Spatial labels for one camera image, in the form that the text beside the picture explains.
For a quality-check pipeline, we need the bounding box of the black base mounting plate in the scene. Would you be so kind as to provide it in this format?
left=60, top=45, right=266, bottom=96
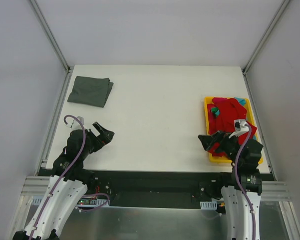
left=88, top=170, right=231, bottom=209

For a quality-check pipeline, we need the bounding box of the left aluminium frame post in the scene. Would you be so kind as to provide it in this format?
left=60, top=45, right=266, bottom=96
left=28, top=0, right=71, bottom=73

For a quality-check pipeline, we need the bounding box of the yellow plastic bin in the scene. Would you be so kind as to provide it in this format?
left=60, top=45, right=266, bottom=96
left=203, top=96, right=264, bottom=165

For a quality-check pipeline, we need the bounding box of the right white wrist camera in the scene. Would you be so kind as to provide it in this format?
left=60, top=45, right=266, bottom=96
left=229, top=119, right=249, bottom=138

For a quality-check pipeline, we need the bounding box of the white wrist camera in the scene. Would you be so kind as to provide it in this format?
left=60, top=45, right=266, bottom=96
left=229, top=119, right=249, bottom=138
left=70, top=116, right=84, bottom=131

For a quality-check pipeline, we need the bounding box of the green t-shirt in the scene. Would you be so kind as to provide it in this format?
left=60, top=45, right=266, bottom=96
left=211, top=107, right=219, bottom=113

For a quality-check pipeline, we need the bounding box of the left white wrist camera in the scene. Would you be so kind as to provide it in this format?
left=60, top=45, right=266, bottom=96
left=70, top=116, right=84, bottom=131

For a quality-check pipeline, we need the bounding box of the aluminium frame post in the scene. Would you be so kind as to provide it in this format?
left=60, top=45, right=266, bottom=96
left=28, top=0, right=71, bottom=73
left=242, top=0, right=292, bottom=76

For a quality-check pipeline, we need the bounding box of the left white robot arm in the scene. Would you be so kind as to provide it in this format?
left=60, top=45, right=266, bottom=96
left=13, top=122, right=114, bottom=240

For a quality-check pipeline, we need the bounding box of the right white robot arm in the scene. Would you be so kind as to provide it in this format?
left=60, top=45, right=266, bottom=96
left=198, top=131, right=263, bottom=240

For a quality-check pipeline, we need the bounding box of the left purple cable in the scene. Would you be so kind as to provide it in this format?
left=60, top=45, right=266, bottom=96
left=28, top=114, right=110, bottom=240

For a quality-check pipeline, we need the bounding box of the right white cable duct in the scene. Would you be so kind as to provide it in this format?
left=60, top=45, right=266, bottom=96
left=200, top=201, right=218, bottom=211

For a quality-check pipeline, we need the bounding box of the folded grey t-shirt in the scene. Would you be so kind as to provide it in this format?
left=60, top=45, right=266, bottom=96
left=67, top=76, right=114, bottom=108

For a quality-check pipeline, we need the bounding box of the right aluminium frame post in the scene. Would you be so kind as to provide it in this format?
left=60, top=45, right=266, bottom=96
left=242, top=0, right=292, bottom=76

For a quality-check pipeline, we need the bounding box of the aluminium front rail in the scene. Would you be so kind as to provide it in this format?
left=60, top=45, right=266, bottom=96
left=21, top=176, right=292, bottom=202

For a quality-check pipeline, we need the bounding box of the teal t-shirt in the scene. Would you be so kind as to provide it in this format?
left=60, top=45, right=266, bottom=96
left=210, top=97, right=246, bottom=117

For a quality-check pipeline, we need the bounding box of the magenta t-shirt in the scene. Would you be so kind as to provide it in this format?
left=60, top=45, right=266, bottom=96
left=212, top=97, right=228, bottom=105

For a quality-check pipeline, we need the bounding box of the white cable duct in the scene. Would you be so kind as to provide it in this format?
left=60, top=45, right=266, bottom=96
left=200, top=201, right=218, bottom=211
left=31, top=196, right=110, bottom=208

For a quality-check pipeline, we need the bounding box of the red t-shirt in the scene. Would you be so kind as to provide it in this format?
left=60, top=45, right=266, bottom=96
left=206, top=97, right=258, bottom=159

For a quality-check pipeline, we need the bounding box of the left white cable duct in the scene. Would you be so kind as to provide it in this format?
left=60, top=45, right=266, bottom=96
left=31, top=196, right=110, bottom=208

